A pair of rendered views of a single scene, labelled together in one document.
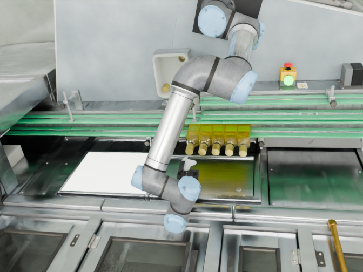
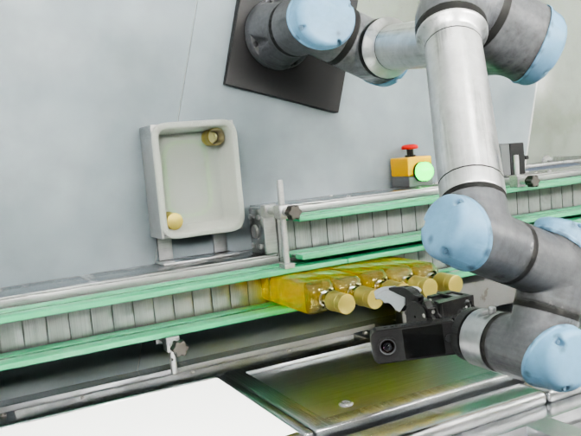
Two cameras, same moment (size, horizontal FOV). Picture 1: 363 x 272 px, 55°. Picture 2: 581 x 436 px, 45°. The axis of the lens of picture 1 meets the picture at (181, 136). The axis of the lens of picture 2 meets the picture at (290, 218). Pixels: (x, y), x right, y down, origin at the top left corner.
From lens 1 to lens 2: 1.08 m
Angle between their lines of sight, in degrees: 46
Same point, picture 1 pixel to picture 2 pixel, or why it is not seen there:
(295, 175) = not seen: hidden behind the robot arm
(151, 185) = (510, 230)
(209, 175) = (391, 369)
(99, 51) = not seen: outside the picture
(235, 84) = (547, 16)
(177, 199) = (570, 266)
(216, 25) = (338, 19)
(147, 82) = (112, 220)
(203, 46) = (247, 118)
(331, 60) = not seen: hidden behind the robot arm
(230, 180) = (447, 361)
